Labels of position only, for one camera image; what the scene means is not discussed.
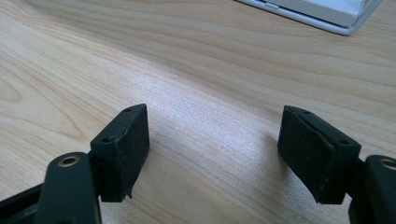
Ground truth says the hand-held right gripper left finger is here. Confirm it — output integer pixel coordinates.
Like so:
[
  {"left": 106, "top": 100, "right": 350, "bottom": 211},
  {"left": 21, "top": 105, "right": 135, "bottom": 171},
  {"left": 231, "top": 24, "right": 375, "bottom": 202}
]
[{"left": 90, "top": 103, "right": 150, "bottom": 203}]

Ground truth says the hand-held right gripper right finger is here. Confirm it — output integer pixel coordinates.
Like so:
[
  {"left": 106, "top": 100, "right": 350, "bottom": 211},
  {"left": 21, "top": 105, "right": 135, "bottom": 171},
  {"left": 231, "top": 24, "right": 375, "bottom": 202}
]
[{"left": 276, "top": 105, "right": 362, "bottom": 205}]

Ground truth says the white flat device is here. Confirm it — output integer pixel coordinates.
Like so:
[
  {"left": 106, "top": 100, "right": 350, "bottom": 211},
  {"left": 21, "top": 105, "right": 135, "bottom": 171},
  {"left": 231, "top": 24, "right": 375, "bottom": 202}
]
[{"left": 233, "top": 0, "right": 384, "bottom": 36}]

